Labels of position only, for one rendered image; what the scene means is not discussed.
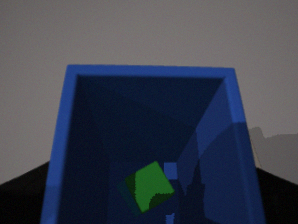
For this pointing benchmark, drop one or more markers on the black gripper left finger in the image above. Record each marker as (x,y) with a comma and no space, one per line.
(22,198)

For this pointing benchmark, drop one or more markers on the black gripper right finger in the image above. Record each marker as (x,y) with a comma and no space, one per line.
(280,198)

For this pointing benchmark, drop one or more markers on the blue square cup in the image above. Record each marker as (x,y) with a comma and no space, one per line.
(113,120)

